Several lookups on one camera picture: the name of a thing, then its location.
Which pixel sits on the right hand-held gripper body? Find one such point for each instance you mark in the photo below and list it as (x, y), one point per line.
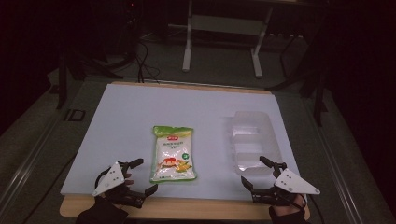
(291, 183)

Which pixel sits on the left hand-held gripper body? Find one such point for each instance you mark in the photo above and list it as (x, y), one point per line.
(109, 180)

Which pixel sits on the clear plastic container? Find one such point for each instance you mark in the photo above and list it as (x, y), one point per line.
(253, 140)

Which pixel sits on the green and white powder bag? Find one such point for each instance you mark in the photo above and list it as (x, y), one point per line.
(173, 154)

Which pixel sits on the person's left hand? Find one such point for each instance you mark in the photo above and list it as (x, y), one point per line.
(115, 190)

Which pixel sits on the person's right hand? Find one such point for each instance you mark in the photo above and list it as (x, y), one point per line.
(294, 209)

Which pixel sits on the white table mat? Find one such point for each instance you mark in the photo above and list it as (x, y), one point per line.
(140, 105)

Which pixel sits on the black metal stand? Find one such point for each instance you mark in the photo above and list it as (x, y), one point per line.
(62, 77)
(317, 93)

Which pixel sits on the metal floor rail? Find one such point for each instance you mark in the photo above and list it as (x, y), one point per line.
(337, 174)
(28, 168)

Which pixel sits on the black rectangular floor bracket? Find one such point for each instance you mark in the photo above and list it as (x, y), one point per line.
(74, 115)

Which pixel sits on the white metal desk frame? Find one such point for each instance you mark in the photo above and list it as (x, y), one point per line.
(190, 37)

